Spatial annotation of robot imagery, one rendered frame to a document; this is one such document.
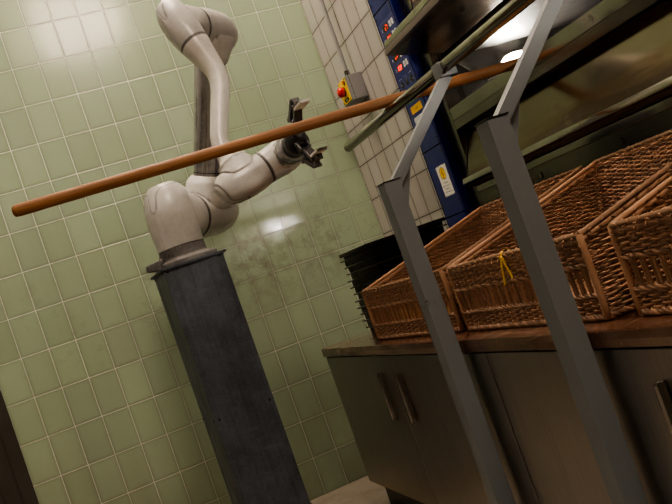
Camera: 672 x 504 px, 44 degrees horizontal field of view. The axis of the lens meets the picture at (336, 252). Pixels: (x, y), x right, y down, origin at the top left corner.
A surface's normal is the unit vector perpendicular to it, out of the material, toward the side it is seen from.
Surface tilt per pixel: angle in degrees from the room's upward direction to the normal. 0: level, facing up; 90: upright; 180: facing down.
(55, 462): 90
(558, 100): 70
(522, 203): 90
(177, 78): 90
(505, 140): 90
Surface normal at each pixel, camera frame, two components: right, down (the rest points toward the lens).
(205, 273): 0.34, -0.15
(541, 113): -0.96, -0.04
